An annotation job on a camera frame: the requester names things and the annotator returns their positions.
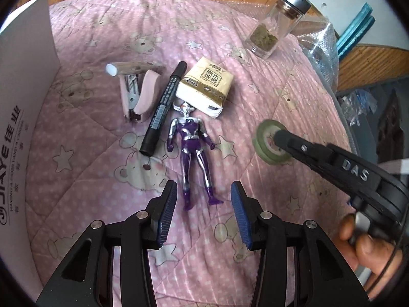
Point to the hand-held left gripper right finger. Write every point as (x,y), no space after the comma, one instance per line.
(241,217)

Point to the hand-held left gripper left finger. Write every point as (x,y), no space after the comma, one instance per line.
(167,211)

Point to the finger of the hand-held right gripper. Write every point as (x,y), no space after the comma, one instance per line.
(297,147)

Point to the green tape roll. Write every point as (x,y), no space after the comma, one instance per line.
(262,134)

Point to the purple silver action figure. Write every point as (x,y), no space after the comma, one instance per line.
(191,134)

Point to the black marker pen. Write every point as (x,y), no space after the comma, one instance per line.
(163,105)

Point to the beige tissue packet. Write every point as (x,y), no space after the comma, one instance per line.
(204,83)

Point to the pink stapler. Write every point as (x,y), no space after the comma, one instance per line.
(148,92)

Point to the white cardboard box yellow lining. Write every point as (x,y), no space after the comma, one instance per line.
(19,118)

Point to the person's right hand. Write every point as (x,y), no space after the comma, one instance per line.
(374,252)

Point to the dark cloth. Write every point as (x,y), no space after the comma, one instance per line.
(394,124)

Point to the clear plastic bags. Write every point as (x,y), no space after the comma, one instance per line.
(361,100)

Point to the pink bear print blanket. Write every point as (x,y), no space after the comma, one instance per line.
(96,172)

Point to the glass jar with silver lid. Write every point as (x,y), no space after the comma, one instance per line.
(265,35)

